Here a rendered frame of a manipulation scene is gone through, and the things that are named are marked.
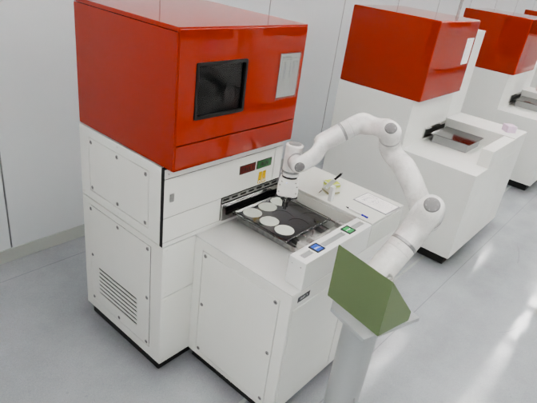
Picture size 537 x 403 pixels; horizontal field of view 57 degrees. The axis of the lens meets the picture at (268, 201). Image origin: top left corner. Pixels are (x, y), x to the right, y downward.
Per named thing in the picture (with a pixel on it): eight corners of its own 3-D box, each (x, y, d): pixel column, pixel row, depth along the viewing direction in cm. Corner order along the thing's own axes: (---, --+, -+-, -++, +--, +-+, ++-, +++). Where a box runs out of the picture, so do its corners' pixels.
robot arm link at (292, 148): (302, 174, 230) (296, 166, 238) (307, 147, 224) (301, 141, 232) (284, 173, 228) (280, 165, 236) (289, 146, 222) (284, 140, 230)
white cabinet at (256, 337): (186, 357, 280) (194, 236, 243) (292, 290, 348) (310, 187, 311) (270, 429, 245) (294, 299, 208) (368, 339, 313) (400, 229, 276)
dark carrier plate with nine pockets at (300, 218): (235, 212, 253) (235, 211, 253) (277, 194, 278) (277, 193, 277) (285, 240, 235) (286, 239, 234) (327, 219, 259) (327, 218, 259)
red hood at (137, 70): (79, 121, 249) (73, -4, 222) (199, 101, 306) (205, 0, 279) (173, 173, 208) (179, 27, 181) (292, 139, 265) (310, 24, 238)
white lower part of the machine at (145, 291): (87, 310, 304) (81, 193, 267) (189, 263, 362) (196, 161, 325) (158, 376, 265) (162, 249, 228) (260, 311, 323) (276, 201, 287)
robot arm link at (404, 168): (423, 228, 202) (419, 239, 217) (450, 217, 202) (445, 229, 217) (372, 131, 222) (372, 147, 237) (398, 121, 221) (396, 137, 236)
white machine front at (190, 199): (159, 245, 230) (161, 168, 212) (272, 200, 288) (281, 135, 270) (163, 249, 228) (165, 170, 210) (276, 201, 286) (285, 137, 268)
